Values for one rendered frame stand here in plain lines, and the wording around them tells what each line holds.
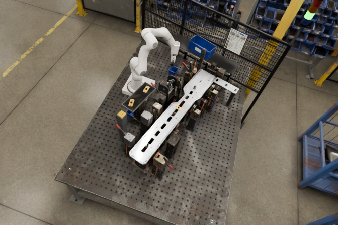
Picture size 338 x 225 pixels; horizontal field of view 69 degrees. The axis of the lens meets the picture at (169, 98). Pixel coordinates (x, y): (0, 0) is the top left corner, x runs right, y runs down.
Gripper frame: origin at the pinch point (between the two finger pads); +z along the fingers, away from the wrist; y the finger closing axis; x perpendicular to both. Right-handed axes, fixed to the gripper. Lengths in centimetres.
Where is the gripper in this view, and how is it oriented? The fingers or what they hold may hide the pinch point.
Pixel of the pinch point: (171, 62)
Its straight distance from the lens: 305.1
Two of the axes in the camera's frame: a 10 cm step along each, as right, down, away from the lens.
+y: 0.4, -8.2, 5.8
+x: -9.9, -1.1, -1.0
